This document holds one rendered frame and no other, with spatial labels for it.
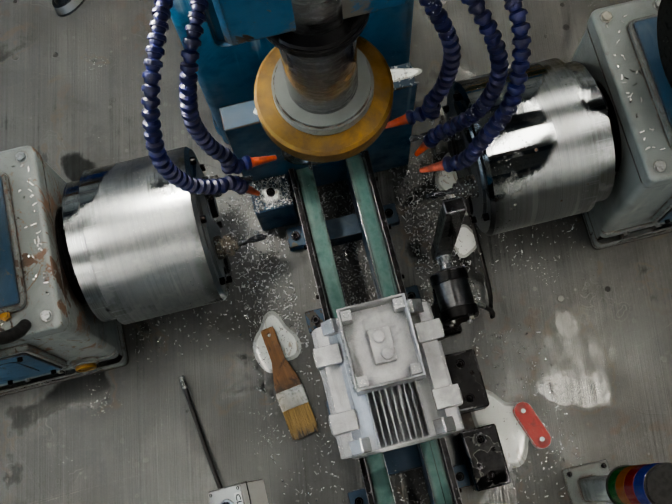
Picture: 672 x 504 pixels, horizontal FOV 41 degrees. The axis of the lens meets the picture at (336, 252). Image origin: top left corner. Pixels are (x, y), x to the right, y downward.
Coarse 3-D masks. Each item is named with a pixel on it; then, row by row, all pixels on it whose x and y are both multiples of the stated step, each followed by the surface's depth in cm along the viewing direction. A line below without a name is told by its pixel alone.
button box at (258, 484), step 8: (256, 480) 129; (224, 488) 129; (232, 488) 128; (240, 488) 127; (248, 488) 128; (256, 488) 129; (264, 488) 130; (216, 496) 130; (224, 496) 128; (232, 496) 127; (240, 496) 126; (248, 496) 127; (256, 496) 128; (264, 496) 129
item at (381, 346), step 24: (360, 312) 129; (384, 312) 129; (408, 312) 126; (360, 336) 129; (384, 336) 126; (408, 336) 128; (360, 360) 128; (384, 360) 126; (408, 360) 127; (360, 384) 124; (384, 384) 124
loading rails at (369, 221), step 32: (352, 160) 156; (352, 192) 160; (320, 224) 154; (352, 224) 161; (384, 224) 152; (320, 256) 152; (384, 256) 152; (320, 288) 150; (384, 288) 150; (416, 288) 160; (320, 320) 159; (416, 448) 151; (384, 480) 142; (448, 480) 142
